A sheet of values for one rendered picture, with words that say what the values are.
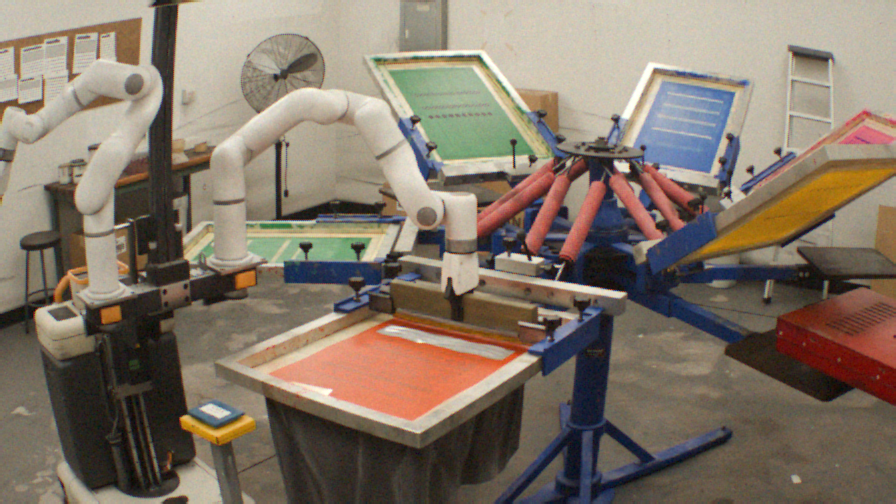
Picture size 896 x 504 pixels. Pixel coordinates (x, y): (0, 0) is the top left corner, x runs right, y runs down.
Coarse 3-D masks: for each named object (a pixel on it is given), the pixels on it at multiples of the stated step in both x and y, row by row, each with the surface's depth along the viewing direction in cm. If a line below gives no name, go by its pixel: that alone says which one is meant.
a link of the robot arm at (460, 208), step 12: (432, 192) 233; (444, 192) 234; (456, 192) 233; (444, 204) 232; (456, 204) 229; (468, 204) 229; (444, 216) 232; (456, 216) 229; (468, 216) 230; (456, 228) 230; (468, 228) 230; (456, 240) 231
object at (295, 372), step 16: (400, 320) 250; (352, 336) 238; (368, 336) 238; (384, 336) 238; (448, 336) 239; (320, 352) 226; (336, 352) 227; (288, 368) 215; (304, 368) 216; (320, 384) 207; (336, 384) 207
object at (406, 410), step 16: (464, 336) 239; (480, 336) 239; (480, 368) 218; (496, 368) 218; (448, 384) 209; (464, 384) 209; (352, 400) 199; (368, 400) 199; (384, 400) 200; (400, 400) 200; (416, 400) 200; (432, 400) 200; (400, 416) 192; (416, 416) 192
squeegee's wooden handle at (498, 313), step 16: (400, 288) 246; (416, 288) 243; (432, 288) 241; (400, 304) 247; (416, 304) 244; (432, 304) 242; (448, 304) 239; (464, 304) 236; (480, 304) 234; (496, 304) 231; (512, 304) 229; (528, 304) 229; (464, 320) 237; (480, 320) 235; (496, 320) 232; (512, 320) 230; (528, 320) 227
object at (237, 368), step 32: (320, 320) 238; (352, 320) 246; (256, 352) 215; (288, 352) 225; (256, 384) 199; (288, 384) 197; (480, 384) 200; (512, 384) 205; (320, 416) 190; (352, 416) 185; (384, 416) 183; (448, 416) 184
